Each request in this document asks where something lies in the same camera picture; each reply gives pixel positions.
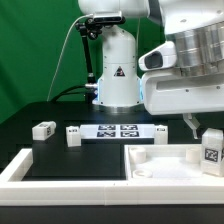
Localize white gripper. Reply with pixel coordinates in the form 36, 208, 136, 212
142, 69, 224, 139

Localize white square tabletop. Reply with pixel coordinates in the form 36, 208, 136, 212
124, 144, 220, 180

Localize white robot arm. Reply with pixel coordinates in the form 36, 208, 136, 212
78, 0, 224, 129

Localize white U-shaped fence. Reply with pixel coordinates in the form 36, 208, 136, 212
0, 148, 224, 206

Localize white marker base plate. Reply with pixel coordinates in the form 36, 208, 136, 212
80, 124, 155, 139

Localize black cables at base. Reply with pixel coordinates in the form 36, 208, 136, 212
49, 83, 98, 103

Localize grey camera on mount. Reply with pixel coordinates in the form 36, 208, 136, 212
93, 11, 125, 24

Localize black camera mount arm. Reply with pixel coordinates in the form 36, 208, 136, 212
75, 17, 103, 88

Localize white camera cable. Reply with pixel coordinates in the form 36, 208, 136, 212
46, 13, 94, 102

